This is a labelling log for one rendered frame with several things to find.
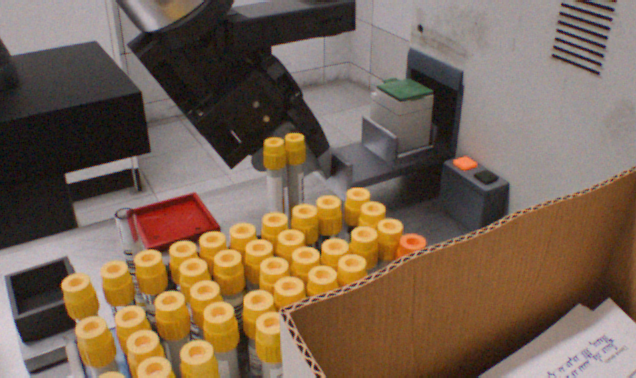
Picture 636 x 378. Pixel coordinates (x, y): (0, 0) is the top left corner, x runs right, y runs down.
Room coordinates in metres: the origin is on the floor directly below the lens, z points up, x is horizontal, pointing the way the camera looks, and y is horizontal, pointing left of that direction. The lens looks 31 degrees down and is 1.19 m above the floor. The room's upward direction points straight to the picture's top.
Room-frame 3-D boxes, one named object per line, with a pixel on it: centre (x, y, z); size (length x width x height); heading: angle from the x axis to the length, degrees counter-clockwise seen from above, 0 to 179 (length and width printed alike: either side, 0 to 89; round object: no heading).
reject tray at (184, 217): (0.44, 0.13, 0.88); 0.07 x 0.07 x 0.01; 29
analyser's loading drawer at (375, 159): (0.53, -0.10, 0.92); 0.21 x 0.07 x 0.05; 119
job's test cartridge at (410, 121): (0.51, -0.08, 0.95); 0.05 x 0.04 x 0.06; 29
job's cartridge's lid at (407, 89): (0.51, -0.08, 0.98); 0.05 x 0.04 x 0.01; 29
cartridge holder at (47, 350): (0.31, 0.20, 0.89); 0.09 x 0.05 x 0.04; 32
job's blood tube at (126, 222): (0.31, 0.12, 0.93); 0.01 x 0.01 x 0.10; 27
